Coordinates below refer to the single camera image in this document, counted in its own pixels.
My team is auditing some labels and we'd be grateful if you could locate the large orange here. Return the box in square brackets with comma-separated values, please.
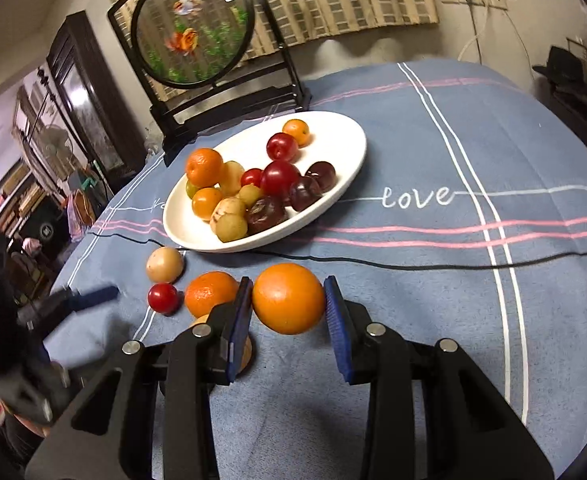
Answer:
[252, 262, 327, 336]

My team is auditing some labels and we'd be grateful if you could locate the white oval plate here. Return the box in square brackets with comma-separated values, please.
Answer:
[162, 111, 367, 253]

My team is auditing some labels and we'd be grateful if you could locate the black wooden chair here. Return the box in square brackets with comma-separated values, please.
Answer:
[107, 0, 311, 166]

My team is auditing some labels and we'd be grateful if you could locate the blue striped tablecloth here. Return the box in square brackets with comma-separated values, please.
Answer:
[48, 60, 587, 480]

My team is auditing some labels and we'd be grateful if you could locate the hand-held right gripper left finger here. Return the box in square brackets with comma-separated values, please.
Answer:
[26, 276, 254, 480]

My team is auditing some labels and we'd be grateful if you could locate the large yellow-green plum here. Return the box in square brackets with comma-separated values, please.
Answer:
[216, 214, 248, 243]

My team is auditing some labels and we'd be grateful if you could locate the tan round fruit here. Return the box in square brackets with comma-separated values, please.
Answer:
[210, 197, 247, 228]
[218, 161, 245, 197]
[191, 314, 253, 375]
[146, 246, 184, 283]

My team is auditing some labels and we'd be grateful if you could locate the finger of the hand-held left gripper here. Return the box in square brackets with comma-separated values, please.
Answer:
[48, 285, 120, 313]

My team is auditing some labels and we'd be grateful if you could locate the medium orange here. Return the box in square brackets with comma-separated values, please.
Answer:
[184, 271, 240, 318]
[186, 148, 224, 187]

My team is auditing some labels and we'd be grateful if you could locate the dark purple plum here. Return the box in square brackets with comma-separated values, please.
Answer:
[289, 176, 323, 212]
[306, 161, 337, 193]

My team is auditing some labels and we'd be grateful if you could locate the large red plum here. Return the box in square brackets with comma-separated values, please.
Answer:
[260, 160, 301, 198]

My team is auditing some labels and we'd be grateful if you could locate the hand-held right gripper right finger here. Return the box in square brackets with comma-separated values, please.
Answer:
[323, 275, 557, 480]

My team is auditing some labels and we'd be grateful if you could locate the dark wooden cabinet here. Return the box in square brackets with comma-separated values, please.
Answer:
[47, 10, 141, 181]

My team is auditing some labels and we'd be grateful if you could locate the black cable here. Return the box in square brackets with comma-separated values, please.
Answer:
[87, 231, 587, 272]

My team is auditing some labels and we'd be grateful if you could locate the small orange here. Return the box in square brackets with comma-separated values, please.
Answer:
[282, 119, 310, 148]
[192, 187, 224, 221]

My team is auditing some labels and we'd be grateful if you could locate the black hat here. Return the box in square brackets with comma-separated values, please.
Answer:
[532, 46, 587, 96]

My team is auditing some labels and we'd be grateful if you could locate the large wrinkled dark plum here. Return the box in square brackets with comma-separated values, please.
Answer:
[246, 196, 289, 235]

